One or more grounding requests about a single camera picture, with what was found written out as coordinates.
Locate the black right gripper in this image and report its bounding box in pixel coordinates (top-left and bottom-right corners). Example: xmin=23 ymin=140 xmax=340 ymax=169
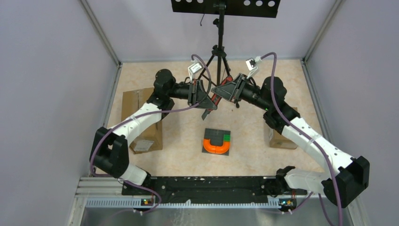
xmin=213 ymin=73 xmax=271 ymax=111

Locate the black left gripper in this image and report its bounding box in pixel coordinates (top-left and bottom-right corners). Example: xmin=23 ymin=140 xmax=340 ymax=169
xmin=168 ymin=79 xmax=217 ymax=110

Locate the large cardboard express box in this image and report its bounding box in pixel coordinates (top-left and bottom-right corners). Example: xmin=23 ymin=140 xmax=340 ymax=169
xmin=121 ymin=88 xmax=163 ymax=154

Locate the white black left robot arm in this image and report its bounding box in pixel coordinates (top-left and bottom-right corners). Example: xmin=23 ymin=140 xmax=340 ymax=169
xmin=89 ymin=69 xmax=217 ymax=195

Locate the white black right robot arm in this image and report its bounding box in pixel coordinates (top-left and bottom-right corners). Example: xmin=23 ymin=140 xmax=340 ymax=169
xmin=212 ymin=74 xmax=370 ymax=208

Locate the small cardboard box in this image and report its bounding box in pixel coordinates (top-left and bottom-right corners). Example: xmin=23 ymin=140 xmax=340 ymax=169
xmin=267 ymin=107 xmax=299 ymax=150

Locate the grey knife holder plate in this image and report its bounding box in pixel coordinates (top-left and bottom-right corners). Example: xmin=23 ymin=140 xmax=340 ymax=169
xmin=202 ymin=128 xmax=231 ymax=156

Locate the green block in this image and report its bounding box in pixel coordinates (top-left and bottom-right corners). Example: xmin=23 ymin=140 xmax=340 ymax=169
xmin=223 ymin=134 xmax=231 ymax=142

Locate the black tripod stand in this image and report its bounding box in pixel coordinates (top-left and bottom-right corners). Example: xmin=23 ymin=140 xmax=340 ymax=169
xmin=199 ymin=0 xmax=233 ymax=87

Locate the black perforated tripod tray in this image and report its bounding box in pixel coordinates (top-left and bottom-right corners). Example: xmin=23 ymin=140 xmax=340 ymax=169
xmin=171 ymin=0 xmax=280 ymax=18

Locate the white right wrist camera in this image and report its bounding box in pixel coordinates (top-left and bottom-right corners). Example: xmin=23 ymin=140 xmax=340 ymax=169
xmin=245 ymin=56 xmax=262 ymax=80

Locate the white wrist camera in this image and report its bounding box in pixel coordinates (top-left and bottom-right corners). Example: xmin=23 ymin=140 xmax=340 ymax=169
xmin=245 ymin=56 xmax=262 ymax=80
xmin=188 ymin=62 xmax=203 ymax=82

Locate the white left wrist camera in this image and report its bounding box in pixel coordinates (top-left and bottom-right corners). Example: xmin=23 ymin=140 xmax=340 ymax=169
xmin=188 ymin=62 xmax=203 ymax=82

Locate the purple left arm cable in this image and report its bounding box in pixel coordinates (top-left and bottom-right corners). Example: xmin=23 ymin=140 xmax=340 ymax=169
xmin=89 ymin=53 xmax=213 ymax=215

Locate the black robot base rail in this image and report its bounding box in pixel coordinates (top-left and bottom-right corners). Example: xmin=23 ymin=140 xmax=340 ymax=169
xmin=121 ymin=176 xmax=307 ymax=204

